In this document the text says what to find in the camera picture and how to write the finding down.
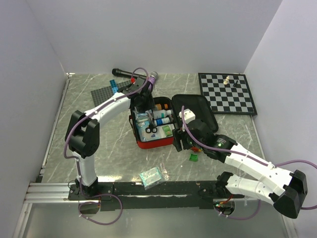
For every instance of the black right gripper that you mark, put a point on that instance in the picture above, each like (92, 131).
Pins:
(178, 134)

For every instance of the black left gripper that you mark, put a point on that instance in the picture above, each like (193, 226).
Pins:
(150, 104)

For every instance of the green wind oil packet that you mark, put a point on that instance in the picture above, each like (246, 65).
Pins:
(167, 129)

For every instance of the blue white bandage roll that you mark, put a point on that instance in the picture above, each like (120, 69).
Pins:
(162, 121)

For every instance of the brown bottle orange cap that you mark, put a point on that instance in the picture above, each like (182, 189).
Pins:
(159, 107)

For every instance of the red medicine kit case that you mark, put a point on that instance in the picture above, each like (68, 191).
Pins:
(197, 103)

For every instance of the bag of alcohol wipes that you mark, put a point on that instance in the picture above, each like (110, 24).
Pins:
(143, 117)

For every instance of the white plastic medicine bottle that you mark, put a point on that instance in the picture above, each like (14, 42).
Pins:
(161, 114)

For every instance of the black handled scissors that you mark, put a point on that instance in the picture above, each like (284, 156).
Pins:
(151, 128)

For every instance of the blue cotton swab pouch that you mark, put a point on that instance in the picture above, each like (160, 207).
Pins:
(145, 137)

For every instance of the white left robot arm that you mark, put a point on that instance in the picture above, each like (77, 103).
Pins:
(83, 134)

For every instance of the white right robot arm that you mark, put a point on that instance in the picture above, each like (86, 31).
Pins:
(284, 190)

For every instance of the purple glitter toy microphone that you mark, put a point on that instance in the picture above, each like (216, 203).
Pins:
(152, 79)

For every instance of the toy brick car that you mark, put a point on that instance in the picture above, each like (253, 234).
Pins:
(196, 150)

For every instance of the blue toy bricks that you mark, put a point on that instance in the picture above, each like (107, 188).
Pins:
(114, 86)

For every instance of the green curved toy brick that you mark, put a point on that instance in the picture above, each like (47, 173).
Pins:
(193, 157)

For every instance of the black microphone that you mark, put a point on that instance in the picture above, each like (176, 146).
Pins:
(125, 74)

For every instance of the grey brick baseplate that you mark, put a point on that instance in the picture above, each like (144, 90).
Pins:
(103, 94)

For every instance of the black white chessboard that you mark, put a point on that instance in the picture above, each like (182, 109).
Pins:
(227, 99)

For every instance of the white chess piece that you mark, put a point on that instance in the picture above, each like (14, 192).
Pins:
(226, 80)

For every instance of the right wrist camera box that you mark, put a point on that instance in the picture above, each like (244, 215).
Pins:
(187, 115)

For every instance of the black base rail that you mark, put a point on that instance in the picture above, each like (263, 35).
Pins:
(168, 194)

